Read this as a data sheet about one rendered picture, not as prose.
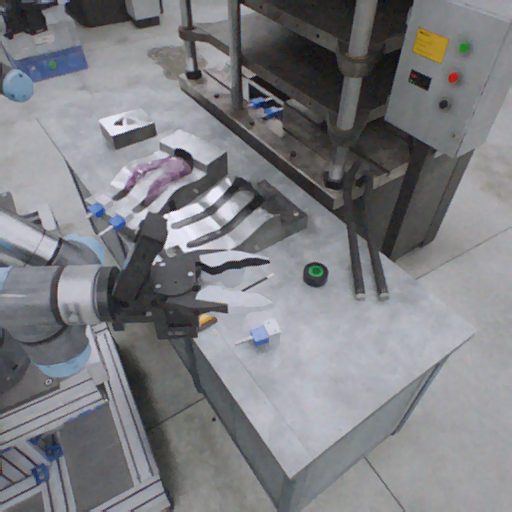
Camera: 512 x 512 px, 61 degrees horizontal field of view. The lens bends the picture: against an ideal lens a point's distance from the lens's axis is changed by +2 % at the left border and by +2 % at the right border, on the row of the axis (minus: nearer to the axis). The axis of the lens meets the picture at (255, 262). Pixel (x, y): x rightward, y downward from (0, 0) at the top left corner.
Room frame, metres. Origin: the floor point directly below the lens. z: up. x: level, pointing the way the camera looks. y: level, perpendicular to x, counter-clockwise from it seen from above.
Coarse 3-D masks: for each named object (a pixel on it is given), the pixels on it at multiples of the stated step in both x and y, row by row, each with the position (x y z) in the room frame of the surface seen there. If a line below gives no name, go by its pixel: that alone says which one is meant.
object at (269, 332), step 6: (264, 324) 0.67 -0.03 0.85; (270, 324) 0.67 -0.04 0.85; (276, 324) 0.67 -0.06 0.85; (252, 330) 0.66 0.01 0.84; (258, 330) 0.66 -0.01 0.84; (264, 330) 0.66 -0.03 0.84; (270, 330) 0.65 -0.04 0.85; (276, 330) 0.66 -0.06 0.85; (252, 336) 0.65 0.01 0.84; (258, 336) 0.64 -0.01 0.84; (264, 336) 0.64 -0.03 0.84; (270, 336) 0.64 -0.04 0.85; (276, 336) 0.65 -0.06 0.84; (234, 342) 0.63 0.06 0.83; (240, 342) 0.63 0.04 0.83; (258, 342) 0.63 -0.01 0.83; (264, 342) 0.64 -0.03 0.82; (270, 342) 0.64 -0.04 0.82; (276, 342) 0.65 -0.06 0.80
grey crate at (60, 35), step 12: (48, 24) 4.42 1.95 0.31; (60, 24) 4.14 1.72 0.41; (72, 24) 4.20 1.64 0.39; (0, 36) 4.12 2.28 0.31; (24, 36) 3.95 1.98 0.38; (36, 36) 4.00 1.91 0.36; (48, 36) 4.06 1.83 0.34; (60, 36) 4.12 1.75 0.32; (72, 36) 4.18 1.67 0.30; (12, 48) 3.87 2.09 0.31; (24, 48) 3.93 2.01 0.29; (36, 48) 3.98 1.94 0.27; (48, 48) 4.04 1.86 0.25; (60, 48) 4.10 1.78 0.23
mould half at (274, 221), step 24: (216, 192) 1.19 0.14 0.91; (240, 192) 1.17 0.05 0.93; (264, 192) 1.26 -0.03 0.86; (168, 216) 1.09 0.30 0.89; (216, 216) 1.09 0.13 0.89; (264, 216) 1.04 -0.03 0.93; (288, 216) 1.13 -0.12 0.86; (168, 240) 0.98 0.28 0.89; (216, 240) 0.98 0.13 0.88; (240, 240) 0.98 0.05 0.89; (264, 240) 1.02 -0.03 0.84
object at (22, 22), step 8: (24, 0) 1.31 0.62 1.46; (32, 0) 1.32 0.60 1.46; (0, 8) 1.25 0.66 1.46; (24, 8) 1.29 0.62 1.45; (32, 8) 1.31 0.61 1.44; (8, 16) 1.26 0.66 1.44; (16, 16) 1.28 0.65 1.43; (24, 16) 1.30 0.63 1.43; (32, 16) 1.31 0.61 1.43; (40, 16) 1.33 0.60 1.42; (8, 24) 1.24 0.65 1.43; (16, 24) 1.29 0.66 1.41; (24, 24) 1.30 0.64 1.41; (32, 24) 1.30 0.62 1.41; (40, 24) 1.32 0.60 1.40; (8, 32) 1.26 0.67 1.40; (16, 32) 1.29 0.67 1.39; (32, 32) 1.29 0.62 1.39; (40, 32) 1.31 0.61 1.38
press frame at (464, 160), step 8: (472, 152) 1.85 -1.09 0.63; (464, 160) 1.83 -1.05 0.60; (456, 168) 1.80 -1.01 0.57; (464, 168) 1.85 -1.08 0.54; (456, 176) 1.82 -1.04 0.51; (448, 184) 1.80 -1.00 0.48; (456, 184) 1.85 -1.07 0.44; (448, 192) 1.82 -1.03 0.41; (440, 200) 1.80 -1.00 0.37; (448, 200) 1.84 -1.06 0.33; (440, 208) 1.81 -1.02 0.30; (440, 216) 1.83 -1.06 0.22; (432, 224) 1.80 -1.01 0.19; (440, 224) 1.86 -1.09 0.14; (432, 232) 1.83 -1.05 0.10; (424, 240) 1.80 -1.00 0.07; (432, 240) 1.85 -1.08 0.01
